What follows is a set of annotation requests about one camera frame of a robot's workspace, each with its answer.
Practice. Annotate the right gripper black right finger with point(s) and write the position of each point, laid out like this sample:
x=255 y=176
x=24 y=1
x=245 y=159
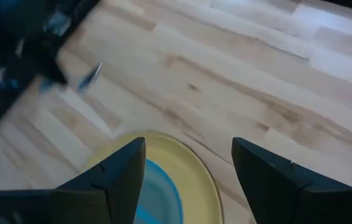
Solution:
x=294 y=193

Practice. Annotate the blue translucent bowl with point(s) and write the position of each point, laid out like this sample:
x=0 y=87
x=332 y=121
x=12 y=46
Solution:
x=160 y=196

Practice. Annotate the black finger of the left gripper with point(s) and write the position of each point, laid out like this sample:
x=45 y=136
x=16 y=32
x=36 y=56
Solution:
x=53 y=67

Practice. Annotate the silver metal spoon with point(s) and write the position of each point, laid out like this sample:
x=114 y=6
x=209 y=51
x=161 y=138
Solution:
x=90 y=76

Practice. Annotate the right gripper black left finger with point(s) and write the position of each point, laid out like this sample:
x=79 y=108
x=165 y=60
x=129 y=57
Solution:
x=70 y=205

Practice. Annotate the yellow round plate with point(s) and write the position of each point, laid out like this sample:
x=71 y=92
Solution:
x=188 y=174

